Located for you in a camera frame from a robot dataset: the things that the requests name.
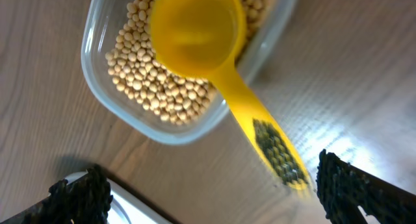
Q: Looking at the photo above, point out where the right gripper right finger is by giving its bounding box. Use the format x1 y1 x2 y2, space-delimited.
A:
316 150 415 224

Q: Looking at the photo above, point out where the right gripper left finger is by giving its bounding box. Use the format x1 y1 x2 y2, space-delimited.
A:
4 165 113 224

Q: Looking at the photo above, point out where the soybeans pile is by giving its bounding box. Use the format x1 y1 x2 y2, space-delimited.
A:
105 0 266 125

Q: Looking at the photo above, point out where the clear plastic bean container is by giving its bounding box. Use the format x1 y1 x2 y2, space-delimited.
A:
81 0 296 145

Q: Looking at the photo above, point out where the yellow measuring scoop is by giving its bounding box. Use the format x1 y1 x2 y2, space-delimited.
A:
150 0 311 192

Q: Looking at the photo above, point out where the white digital kitchen scale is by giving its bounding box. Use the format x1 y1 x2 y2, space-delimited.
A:
63 171 173 224

